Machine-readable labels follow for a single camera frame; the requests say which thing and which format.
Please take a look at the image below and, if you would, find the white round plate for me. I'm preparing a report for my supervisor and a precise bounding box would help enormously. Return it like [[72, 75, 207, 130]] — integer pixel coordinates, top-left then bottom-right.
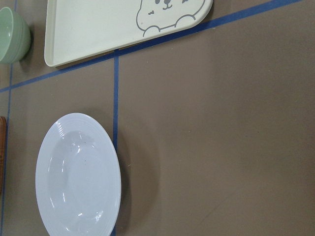
[[35, 113, 122, 236]]

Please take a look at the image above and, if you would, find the cream bear tray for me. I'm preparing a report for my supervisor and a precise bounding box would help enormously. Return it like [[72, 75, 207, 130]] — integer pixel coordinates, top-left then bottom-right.
[[44, 0, 213, 67]]

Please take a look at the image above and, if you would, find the wooden cutting board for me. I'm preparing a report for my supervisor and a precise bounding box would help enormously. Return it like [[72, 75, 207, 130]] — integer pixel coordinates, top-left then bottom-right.
[[0, 116, 7, 193]]

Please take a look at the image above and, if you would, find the green bowl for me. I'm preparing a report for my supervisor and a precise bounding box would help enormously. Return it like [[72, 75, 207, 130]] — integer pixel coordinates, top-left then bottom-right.
[[0, 7, 31, 64]]

